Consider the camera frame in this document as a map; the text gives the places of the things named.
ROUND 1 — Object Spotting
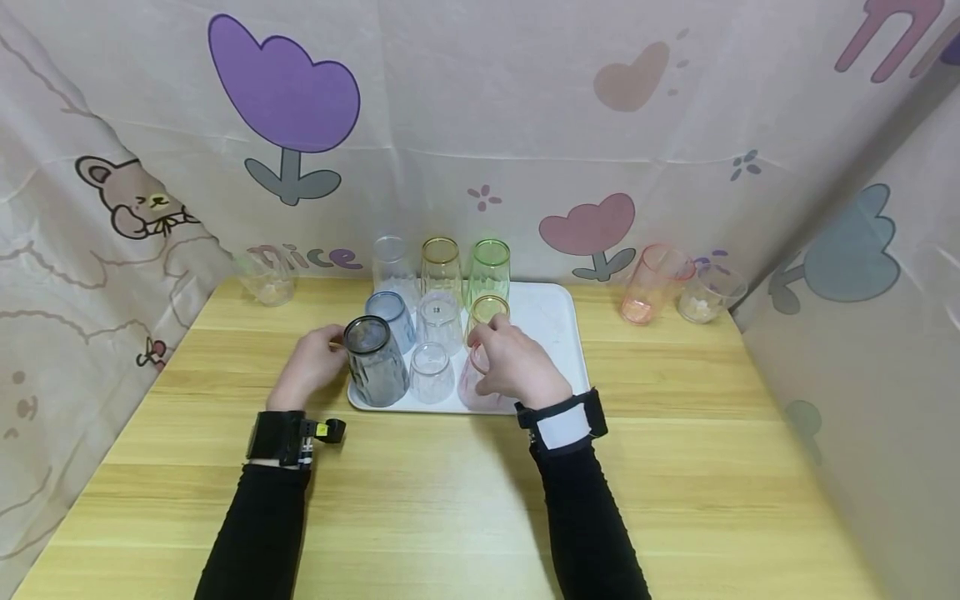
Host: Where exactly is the pink plastic cup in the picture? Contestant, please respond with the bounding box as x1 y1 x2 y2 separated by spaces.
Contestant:
457 340 520 413

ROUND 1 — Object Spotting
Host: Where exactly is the blue plastic cup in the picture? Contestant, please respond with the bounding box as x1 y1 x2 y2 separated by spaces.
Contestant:
365 291 417 355

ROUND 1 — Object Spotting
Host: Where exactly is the green plastic cup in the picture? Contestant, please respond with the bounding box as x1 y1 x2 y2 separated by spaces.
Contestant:
467 239 513 313

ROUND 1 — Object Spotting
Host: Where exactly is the person's left forearm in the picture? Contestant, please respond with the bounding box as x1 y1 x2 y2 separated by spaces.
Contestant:
192 461 313 600

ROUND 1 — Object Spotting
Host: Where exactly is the grey ribbed plastic cup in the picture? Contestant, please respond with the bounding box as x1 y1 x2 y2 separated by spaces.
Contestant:
343 316 412 408

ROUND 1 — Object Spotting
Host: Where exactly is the black wrist band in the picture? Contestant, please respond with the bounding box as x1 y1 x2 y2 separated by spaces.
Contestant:
513 387 609 456
245 409 348 470

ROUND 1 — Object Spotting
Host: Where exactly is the tall clear plastic cup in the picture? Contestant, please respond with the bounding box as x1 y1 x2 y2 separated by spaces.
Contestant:
372 236 420 311

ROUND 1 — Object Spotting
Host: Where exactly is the white rectangular tray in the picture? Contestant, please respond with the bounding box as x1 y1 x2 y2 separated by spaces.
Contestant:
346 282 593 416

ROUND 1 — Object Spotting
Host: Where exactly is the person's right forearm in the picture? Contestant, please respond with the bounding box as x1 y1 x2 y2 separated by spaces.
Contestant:
527 440 653 600

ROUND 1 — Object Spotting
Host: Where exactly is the orange-pink plastic cup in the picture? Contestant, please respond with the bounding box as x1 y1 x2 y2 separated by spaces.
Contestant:
620 243 697 326

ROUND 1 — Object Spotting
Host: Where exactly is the short amber plastic cup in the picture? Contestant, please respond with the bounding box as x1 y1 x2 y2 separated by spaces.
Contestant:
465 295 512 344

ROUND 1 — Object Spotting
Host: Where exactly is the clear ribbed plastic cup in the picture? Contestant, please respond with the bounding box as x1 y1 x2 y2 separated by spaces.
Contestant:
416 291 465 356

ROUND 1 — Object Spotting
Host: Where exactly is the small clear plastic cup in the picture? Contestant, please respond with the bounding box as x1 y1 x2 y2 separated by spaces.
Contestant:
409 342 458 406

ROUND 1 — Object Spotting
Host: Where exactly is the person's left hand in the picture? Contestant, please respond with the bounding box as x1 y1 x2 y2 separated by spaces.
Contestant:
265 325 352 413

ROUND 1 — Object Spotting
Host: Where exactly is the tall amber plastic cup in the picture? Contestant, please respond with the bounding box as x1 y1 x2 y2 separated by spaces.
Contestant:
420 237 465 308

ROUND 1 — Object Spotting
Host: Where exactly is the person's right hand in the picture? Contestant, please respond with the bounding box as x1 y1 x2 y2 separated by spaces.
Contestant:
472 315 576 412

